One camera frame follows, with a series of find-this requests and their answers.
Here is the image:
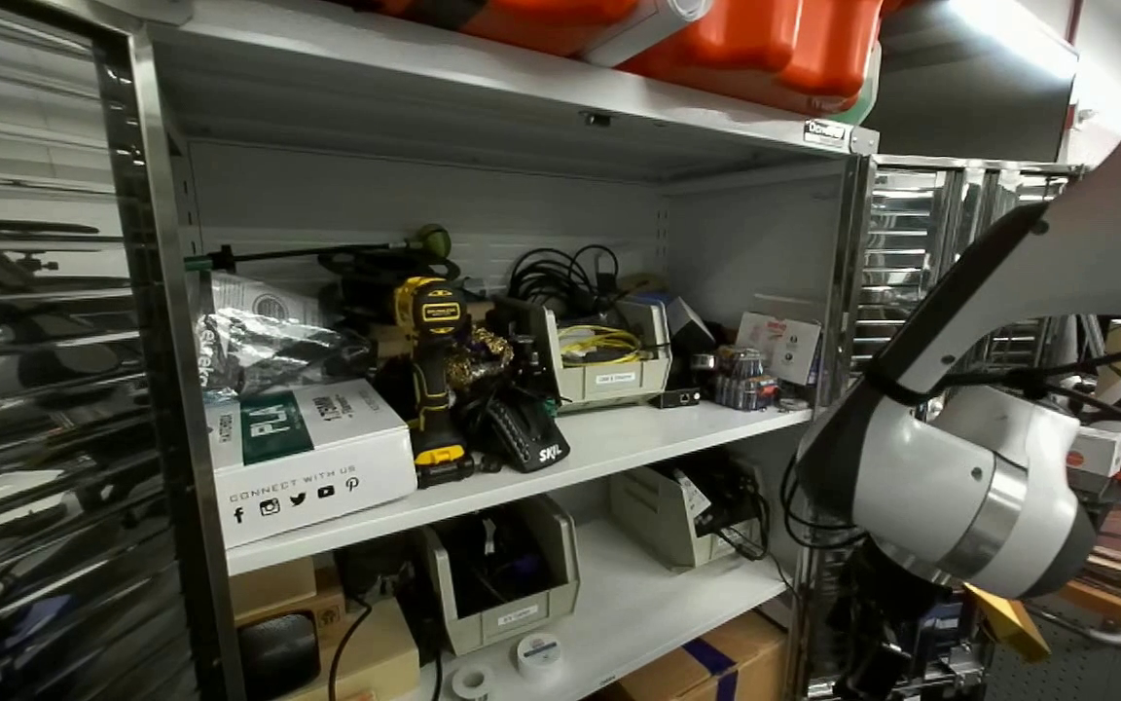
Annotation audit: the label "white box with green label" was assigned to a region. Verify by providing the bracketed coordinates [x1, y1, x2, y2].
[204, 379, 420, 555]

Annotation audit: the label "cardboard box with blue tape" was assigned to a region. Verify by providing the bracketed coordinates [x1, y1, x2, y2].
[585, 609, 802, 701]

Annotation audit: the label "cardboard box with black knob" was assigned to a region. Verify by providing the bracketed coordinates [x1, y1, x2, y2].
[223, 555, 427, 701]

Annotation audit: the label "black battery charger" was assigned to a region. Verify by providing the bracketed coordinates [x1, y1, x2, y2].
[466, 385, 575, 478]

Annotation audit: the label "white metal shelf unit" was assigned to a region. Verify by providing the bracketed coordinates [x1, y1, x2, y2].
[88, 0, 883, 701]

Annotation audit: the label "pack of batteries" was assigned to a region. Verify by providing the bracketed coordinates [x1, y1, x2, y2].
[711, 346, 787, 417]

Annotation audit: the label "grey plastic bin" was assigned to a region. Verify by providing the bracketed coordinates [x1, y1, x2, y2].
[603, 460, 750, 573]

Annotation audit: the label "white printed carton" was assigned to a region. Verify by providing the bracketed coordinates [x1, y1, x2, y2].
[733, 308, 824, 388]

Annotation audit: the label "green black rod tool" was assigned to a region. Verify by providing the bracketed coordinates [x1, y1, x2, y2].
[184, 221, 458, 295]

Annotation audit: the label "white roll with blue label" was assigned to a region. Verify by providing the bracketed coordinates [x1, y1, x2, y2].
[508, 630, 568, 674]

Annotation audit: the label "clear plastic bag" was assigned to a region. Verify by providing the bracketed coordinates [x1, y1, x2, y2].
[189, 269, 357, 403]

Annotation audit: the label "white cylinder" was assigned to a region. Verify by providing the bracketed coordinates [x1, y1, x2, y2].
[575, 0, 716, 72]

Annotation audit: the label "small white tape roll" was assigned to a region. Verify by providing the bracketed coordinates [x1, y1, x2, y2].
[445, 657, 499, 701]

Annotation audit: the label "orange plastic case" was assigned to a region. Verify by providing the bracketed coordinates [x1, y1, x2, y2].
[624, 0, 889, 116]

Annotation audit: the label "metal server rack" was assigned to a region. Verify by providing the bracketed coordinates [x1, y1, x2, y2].
[0, 0, 204, 701]
[850, 152, 1110, 381]

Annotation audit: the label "black round knob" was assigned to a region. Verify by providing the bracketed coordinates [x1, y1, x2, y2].
[235, 613, 324, 701]

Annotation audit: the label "orange yellow rectangular block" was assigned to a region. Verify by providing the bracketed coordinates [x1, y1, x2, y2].
[963, 582, 1060, 668]

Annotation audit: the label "grey bin with yellow cables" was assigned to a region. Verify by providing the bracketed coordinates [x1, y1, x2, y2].
[532, 301, 677, 417]

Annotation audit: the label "black coiled cables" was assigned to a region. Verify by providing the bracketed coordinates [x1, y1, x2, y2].
[503, 240, 632, 325]

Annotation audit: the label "yellow black cordless drill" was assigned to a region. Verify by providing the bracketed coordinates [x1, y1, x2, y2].
[371, 269, 518, 488]

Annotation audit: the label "grey bin with black cable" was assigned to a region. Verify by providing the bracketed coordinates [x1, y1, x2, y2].
[416, 494, 585, 657]

